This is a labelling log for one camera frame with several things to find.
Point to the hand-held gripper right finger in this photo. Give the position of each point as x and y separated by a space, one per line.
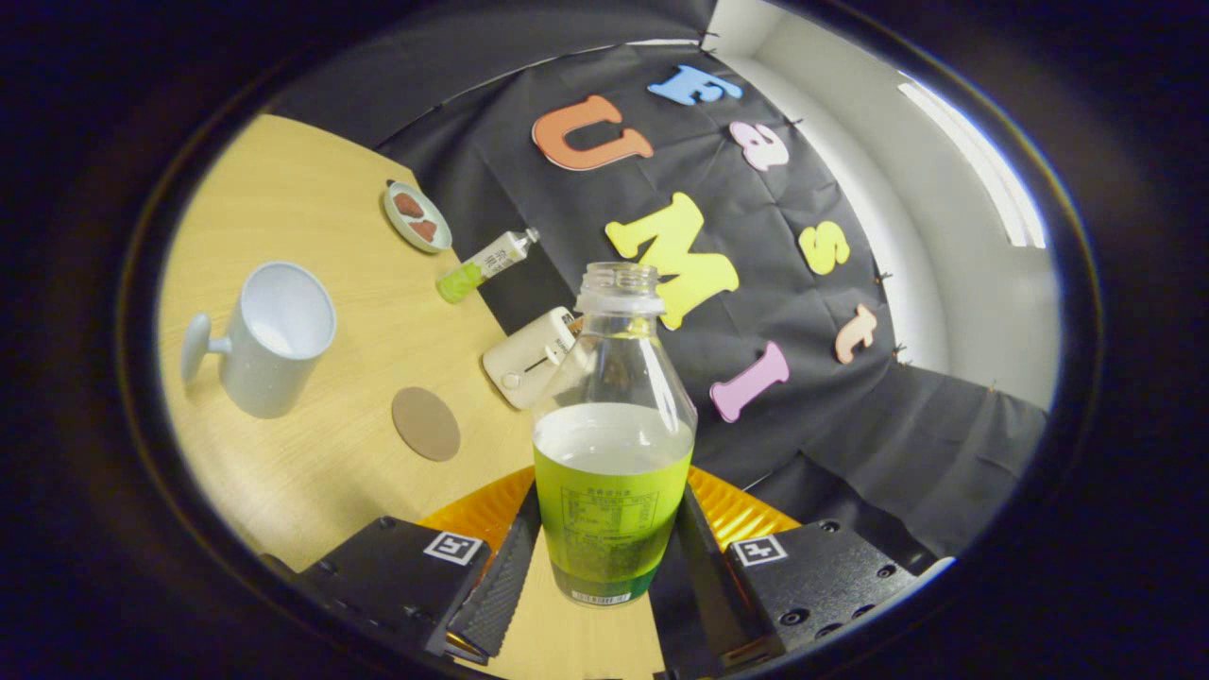
708 586

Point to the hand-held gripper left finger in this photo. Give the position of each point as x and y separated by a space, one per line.
501 586

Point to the green label juice bottle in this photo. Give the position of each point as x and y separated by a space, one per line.
614 510

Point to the round brown coaster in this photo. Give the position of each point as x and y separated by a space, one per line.
425 425

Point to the white cup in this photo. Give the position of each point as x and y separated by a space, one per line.
264 378

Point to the small green drink bottle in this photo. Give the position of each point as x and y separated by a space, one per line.
491 263

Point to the white toaster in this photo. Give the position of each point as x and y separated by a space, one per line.
524 364

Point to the light green plate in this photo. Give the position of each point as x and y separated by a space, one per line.
444 245

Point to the brown food piece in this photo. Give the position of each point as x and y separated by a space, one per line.
423 230
409 205

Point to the ceiling light panel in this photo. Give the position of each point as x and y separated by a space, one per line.
992 179

